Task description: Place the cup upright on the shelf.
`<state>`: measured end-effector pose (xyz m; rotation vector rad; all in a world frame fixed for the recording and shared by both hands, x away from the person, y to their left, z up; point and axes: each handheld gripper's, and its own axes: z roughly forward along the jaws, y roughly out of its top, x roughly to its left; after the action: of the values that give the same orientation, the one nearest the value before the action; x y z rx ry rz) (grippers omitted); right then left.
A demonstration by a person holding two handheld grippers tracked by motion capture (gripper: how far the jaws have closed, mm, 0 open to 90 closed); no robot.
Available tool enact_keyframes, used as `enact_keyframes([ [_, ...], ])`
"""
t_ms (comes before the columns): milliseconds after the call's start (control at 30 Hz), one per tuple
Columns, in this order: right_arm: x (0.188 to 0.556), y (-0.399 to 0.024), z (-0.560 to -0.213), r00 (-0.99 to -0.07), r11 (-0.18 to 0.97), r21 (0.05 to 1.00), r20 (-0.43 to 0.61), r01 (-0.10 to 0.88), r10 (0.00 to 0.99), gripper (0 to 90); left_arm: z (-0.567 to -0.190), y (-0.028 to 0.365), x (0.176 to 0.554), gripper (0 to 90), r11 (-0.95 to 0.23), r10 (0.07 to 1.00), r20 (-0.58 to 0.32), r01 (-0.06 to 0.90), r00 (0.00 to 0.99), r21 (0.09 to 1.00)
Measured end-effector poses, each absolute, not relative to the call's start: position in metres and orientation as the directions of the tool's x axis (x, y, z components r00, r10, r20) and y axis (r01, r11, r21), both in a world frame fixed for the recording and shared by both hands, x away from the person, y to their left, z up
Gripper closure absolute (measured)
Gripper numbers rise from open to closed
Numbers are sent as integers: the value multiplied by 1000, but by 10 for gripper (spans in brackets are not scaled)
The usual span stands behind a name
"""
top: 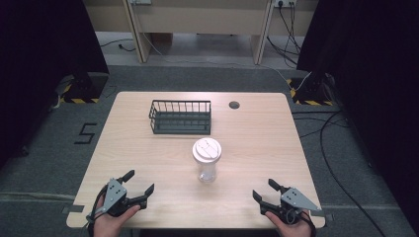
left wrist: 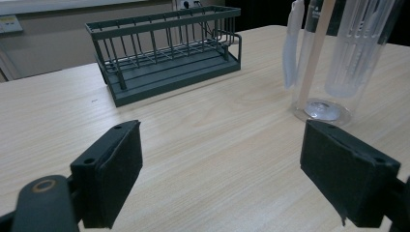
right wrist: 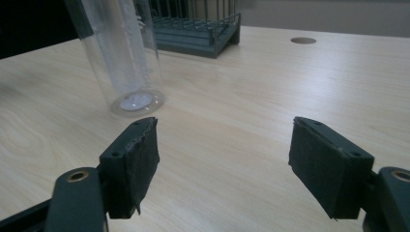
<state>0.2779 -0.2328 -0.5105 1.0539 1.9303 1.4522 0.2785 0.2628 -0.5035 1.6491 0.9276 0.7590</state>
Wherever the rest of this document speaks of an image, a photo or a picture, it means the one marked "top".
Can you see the clear bottle with white lid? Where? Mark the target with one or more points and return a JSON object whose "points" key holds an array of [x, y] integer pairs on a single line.
{"points": [[207, 158]]}

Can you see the person's left hand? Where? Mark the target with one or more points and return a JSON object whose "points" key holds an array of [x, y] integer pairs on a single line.
{"points": [[110, 222]]}

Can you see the black stand base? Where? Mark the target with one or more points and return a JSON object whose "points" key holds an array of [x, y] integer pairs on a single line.
{"points": [[311, 92], [86, 88]]}

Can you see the light wooden desk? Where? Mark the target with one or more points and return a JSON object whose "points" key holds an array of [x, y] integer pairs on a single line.
{"points": [[204, 23]]}

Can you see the person's right hand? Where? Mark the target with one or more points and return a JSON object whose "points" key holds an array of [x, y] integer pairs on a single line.
{"points": [[290, 227]]}

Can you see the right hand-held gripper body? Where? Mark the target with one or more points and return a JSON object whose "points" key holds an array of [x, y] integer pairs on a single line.
{"points": [[290, 204]]}

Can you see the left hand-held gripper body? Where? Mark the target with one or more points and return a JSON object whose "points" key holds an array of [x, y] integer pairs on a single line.
{"points": [[113, 196]]}

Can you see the black curtain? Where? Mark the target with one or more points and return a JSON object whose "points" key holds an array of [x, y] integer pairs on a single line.
{"points": [[49, 59], [365, 82]]}

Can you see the wall power socket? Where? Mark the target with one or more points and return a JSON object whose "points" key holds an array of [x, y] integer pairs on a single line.
{"points": [[141, 1], [284, 2]]}

